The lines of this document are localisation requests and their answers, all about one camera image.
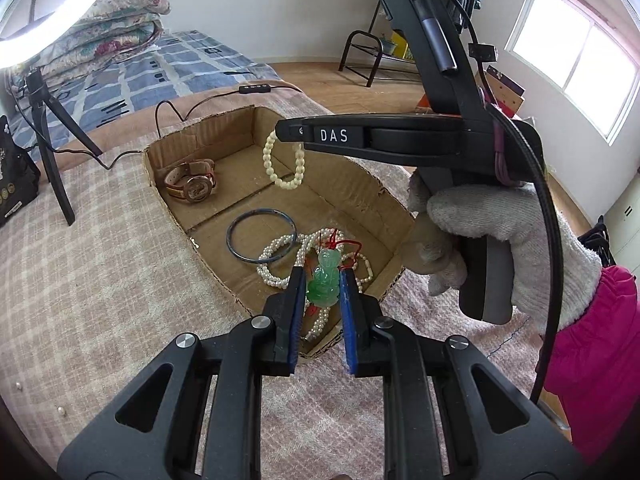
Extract cream bead bracelet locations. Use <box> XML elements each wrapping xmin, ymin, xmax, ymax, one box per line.
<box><xmin>261</xmin><ymin>129</ymin><xmax>306</xmax><ymax>191</ymax></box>

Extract green jade pendant red cord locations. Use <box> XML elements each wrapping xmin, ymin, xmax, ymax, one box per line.
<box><xmin>305</xmin><ymin>239</ymin><xmax>364</xmax><ymax>317</ymax></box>

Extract thick pearl necklace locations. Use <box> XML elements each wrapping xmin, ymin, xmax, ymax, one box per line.
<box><xmin>255</xmin><ymin>227</ymin><xmax>374</xmax><ymax>344</ymax></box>

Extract dark blue bangle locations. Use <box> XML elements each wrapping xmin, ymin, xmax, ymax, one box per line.
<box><xmin>226</xmin><ymin>207</ymin><xmax>299</xmax><ymax>266</ymax></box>

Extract red leather watch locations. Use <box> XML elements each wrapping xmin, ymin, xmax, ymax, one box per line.
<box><xmin>163</xmin><ymin>158</ymin><xmax>217</xmax><ymax>204</ymax></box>

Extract pink sleeve forearm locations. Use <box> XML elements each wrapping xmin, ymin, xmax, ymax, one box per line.
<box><xmin>544</xmin><ymin>266</ymin><xmax>640</xmax><ymax>463</ymax></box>

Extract white gloved right hand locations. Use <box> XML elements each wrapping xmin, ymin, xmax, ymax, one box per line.
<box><xmin>399</xmin><ymin>167</ymin><xmax>604</xmax><ymax>336</ymax></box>

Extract stacked books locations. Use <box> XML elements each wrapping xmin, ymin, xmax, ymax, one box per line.
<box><xmin>485</xmin><ymin>65</ymin><xmax>525</xmax><ymax>118</ymax></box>

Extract yellow crate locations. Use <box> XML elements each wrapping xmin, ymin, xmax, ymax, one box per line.
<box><xmin>387</xmin><ymin>32</ymin><xmax>413</xmax><ymax>61</ymax></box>

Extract black clothes rack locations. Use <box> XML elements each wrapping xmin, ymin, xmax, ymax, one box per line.
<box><xmin>337</xmin><ymin>0</ymin><xmax>426</xmax><ymax>89</ymax></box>

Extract window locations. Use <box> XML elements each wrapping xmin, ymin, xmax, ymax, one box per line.
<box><xmin>506</xmin><ymin>0</ymin><xmax>639</xmax><ymax>144</ymax></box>

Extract plaid pink blanket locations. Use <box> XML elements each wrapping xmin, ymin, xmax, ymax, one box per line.
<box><xmin>1</xmin><ymin>91</ymin><xmax>541</xmax><ymax>466</ymax></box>

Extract cardboard box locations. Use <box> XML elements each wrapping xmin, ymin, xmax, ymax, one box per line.
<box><xmin>142</xmin><ymin>104</ymin><xmax>417</xmax><ymax>360</ymax></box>

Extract black snack bag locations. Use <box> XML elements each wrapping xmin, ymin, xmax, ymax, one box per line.
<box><xmin>0</xmin><ymin>115</ymin><xmax>40</xmax><ymax>226</ymax></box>

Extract blue patchwork bed sheet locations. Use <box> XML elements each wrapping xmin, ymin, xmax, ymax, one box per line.
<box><xmin>6</xmin><ymin>29</ymin><xmax>284</xmax><ymax>150</ymax></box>

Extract black tripod stand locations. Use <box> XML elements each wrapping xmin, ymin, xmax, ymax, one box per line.
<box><xmin>26</xmin><ymin>68</ymin><xmax>102</xmax><ymax>226</ymax></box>

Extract folded floral quilt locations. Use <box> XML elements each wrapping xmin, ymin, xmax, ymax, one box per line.
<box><xmin>6</xmin><ymin>0</ymin><xmax>170</xmax><ymax>89</ymax></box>

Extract black power cable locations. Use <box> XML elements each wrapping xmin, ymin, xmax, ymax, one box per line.
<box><xmin>8</xmin><ymin>79</ymin><xmax>304</xmax><ymax>172</ymax></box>

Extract white ring light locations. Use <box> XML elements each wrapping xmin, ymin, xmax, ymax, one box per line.
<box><xmin>0</xmin><ymin>0</ymin><xmax>126</xmax><ymax>71</ymax></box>

